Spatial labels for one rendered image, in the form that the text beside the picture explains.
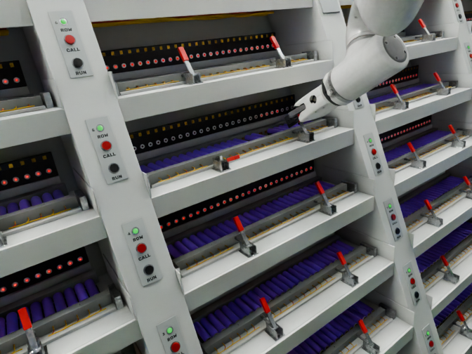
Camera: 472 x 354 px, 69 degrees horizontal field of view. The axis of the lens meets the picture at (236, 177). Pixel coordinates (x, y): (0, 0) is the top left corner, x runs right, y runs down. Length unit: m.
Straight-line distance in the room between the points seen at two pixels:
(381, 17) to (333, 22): 0.49
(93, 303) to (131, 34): 0.65
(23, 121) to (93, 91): 0.13
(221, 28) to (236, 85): 0.33
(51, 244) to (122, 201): 0.13
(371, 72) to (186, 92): 0.37
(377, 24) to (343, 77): 0.16
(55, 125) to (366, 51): 0.58
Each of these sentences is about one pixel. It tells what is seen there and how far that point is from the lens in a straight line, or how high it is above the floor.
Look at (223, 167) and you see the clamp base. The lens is 0.77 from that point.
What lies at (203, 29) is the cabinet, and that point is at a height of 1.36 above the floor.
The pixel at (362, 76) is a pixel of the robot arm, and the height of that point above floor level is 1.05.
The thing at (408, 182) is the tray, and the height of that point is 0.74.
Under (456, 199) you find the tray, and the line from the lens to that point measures 1.52.
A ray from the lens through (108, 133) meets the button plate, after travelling 0.68.
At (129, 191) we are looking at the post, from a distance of 0.67.
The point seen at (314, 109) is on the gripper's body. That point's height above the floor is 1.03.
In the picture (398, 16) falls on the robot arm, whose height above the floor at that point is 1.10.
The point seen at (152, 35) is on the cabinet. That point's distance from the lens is 1.01.
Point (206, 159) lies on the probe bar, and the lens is 0.80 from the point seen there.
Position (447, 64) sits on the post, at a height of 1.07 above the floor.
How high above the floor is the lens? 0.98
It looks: 3 degrees down
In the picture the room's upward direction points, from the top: 18 degrees counter-clockwise
